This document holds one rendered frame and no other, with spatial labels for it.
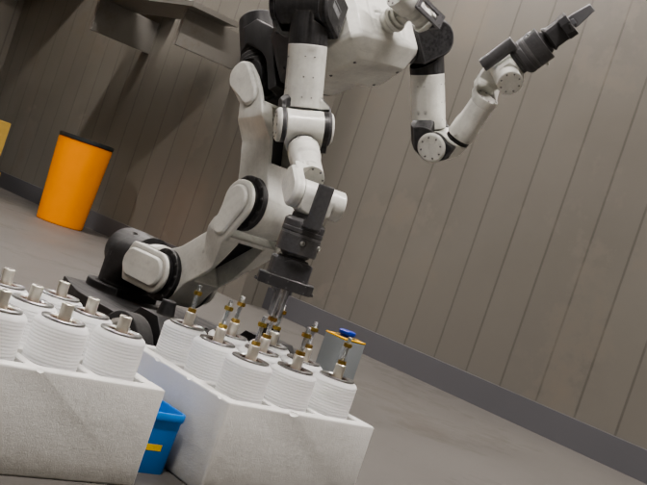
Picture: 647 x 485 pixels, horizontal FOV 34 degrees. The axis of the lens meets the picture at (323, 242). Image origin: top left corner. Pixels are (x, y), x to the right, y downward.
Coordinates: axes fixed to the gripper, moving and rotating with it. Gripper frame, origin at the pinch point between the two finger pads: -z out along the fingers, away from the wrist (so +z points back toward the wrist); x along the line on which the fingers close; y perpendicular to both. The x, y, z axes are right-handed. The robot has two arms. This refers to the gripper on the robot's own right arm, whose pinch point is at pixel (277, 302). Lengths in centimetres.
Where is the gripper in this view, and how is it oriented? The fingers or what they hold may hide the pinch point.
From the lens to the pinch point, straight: 224.1
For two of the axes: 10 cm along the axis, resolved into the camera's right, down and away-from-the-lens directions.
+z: 3.3, -9.5, -0.2
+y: 1.9, 0.9, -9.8
